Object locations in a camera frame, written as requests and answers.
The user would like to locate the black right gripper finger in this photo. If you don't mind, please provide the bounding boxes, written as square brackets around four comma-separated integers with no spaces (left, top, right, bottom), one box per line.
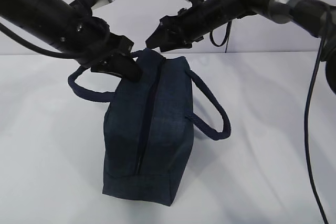
[160,41,192,52]
[145,25,171,50]

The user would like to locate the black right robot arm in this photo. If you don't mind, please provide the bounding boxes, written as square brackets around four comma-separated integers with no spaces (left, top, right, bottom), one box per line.
[145,0,335,91]

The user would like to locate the navy blue lunch bag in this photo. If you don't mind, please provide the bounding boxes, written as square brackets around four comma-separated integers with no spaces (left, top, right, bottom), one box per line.
[68,49,231,206]

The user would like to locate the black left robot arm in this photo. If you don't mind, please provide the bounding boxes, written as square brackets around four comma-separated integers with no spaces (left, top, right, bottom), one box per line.
[1,0,142,82]

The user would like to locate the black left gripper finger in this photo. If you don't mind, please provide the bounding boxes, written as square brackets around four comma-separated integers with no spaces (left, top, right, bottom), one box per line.
[90,61,123,78]
[110,51,142,81]

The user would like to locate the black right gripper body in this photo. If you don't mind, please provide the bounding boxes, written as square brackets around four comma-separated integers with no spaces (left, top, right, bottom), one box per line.
[159,8,204,44]

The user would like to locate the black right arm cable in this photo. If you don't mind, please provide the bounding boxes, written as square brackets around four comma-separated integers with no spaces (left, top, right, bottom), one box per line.
[209,0,336,224]

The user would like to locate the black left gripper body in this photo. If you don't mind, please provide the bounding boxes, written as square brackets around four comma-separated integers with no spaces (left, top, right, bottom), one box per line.
[76,17,133,68]

